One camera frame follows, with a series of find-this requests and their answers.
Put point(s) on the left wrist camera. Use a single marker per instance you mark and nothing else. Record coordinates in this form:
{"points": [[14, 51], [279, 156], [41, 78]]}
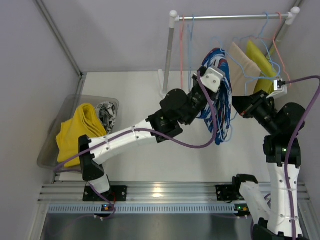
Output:
{"points": [[212, 79]]}

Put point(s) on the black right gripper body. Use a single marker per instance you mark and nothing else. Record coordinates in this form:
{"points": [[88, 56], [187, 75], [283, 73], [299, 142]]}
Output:
{"points": [[246, 104]]}

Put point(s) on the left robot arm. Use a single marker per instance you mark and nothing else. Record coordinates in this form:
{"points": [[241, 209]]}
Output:
{"points": [[176, 109]]}

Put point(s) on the newspaper print trousers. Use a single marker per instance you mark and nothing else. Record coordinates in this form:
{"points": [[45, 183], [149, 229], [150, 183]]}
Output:
{"points": [[107, 114]]}

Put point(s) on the blue patterned garment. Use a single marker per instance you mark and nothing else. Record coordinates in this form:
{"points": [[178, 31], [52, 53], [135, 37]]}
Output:
{"points": [[223, 103]]}

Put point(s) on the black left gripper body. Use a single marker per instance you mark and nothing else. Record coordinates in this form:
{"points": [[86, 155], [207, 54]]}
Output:
{"points": [[202, 88]]}

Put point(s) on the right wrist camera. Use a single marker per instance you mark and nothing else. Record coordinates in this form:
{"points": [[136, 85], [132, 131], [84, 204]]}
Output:
{"points": [[279, 89]]}

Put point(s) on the yellow green garment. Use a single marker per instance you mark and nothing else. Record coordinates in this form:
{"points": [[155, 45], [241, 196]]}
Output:
{"points": [[267, 74]]}

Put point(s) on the aluminium frame post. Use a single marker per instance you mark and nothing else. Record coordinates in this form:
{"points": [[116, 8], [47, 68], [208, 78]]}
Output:
{"points": [[58, 36]]}

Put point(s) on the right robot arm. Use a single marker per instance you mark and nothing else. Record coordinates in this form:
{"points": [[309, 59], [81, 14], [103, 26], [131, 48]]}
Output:
{"points": [[277, 220]]}

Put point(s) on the aluminium mounting rail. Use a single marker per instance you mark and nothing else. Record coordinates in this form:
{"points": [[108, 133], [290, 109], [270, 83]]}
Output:
{"points": [[137, 192]]}

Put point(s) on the grey slotted cable duct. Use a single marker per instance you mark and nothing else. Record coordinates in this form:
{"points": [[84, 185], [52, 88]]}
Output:
{"points": [[149, 208]]}

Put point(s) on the pink wire hanger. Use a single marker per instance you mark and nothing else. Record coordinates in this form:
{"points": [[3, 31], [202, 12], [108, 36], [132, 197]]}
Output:
{"points": [[181, 51], [276, 43]]}

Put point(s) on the beige garment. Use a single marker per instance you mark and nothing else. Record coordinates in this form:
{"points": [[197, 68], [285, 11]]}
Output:
{"points": [[244, 73]]}

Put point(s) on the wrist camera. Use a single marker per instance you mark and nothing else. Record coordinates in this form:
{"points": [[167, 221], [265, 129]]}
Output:
{"points": [[279, 89], [212, 79]]}

